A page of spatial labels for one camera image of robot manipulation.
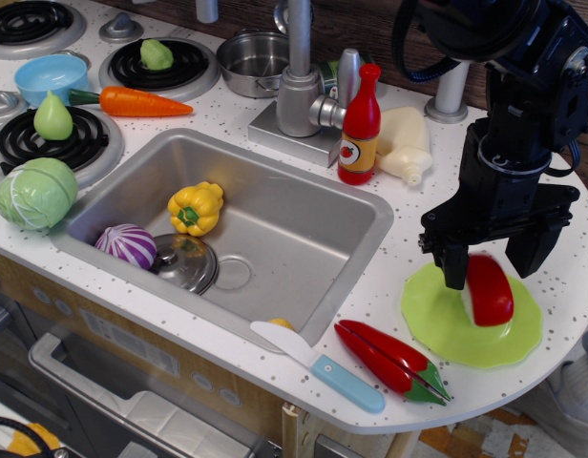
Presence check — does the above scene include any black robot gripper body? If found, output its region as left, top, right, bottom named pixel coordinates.
left=419, top=118, right=580, bottom=254

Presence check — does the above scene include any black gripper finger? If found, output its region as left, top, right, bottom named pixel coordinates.
left=503, top=221, right=564, bottom=279
left=433, top=243, right=470, bottom=290

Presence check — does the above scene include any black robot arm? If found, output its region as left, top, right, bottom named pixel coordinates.
left=391, top=1, right=588, bottom=289

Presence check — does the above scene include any light green plastic plate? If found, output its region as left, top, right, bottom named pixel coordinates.
left=400, top=263, right=542, bottom=368

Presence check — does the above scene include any cream toy mayonnaise bottle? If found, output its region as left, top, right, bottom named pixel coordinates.
left=376, top=107, right=432, bottom=186

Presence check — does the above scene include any red toy chili pepper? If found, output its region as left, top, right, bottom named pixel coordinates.
left=334, top=320, right=452, bottom=406

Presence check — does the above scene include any red toy ketchup bottle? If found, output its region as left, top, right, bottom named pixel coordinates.
left=338, top=64, right=381, bottom=185

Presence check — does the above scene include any stainless steel sink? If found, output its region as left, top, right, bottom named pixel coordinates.
left=51, top=128, right=394, bottom=344

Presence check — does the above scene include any yellow toy in sink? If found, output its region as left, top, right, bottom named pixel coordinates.
left=268, top=318, right=296, bottom=331

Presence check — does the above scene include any green toy can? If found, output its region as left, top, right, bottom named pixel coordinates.
left=315, top=59, right=340, bottom=99

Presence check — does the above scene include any grey toy faucet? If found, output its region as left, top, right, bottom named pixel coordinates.
left=248, top=1, right=341, bottom=167

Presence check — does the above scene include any yellow toy bell pepper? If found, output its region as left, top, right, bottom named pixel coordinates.
left=167, top=181, right=224, bottom=237

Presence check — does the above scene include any steel pot lid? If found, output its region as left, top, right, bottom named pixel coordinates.
left=150, top=234, right=219, bottom=295

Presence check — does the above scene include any stainless steel pot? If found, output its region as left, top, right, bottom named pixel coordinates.
left=216, top=31, right=289, bottom=98

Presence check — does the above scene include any purple toy onion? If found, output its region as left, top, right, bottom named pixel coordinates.
left=94, top=223, right=158, bottom=270

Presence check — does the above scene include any small green toy lettuce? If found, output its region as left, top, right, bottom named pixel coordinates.
left=140, top=39, right=174, bottom=71

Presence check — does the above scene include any orange toy carrot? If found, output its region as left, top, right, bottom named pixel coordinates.
left=68, top=86, right=194, bottom=117

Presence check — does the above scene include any front left stove burner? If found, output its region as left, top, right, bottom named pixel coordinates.
left=0, top=107, right=124, bottom=189

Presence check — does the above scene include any grey stove knob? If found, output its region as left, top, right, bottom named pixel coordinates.
left=99, top=12, right=144, bottom=43
left=0, top=91, right=29, bottom=123

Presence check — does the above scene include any green toy cabbage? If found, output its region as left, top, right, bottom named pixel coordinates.
left=0, top=158, right=78, bottom=230

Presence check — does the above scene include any light green toy pear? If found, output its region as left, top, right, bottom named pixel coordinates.
left=33, top=91, right=74, bottom=141

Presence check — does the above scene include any light blue plastic bowl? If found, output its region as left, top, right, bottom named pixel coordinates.
left=14, top=54, right=89, bottom=108

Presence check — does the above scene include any yellow object on floor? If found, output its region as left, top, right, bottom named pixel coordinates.
left=7, top=423, right=61, bottom=457

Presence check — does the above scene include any grey stove knob left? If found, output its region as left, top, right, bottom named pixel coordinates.
left=0, top=91, right=29, bottom=123

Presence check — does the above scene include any back left stove burner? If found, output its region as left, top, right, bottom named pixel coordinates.
left=0, top=1, right=86, bottom=60

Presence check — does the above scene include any blue handled toy knife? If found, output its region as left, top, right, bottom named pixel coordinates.
left=250, top=321, right=385, bottom=413

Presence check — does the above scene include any grey oven door handle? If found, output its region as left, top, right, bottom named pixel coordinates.
left=29, top=333, right=282, bottom=457

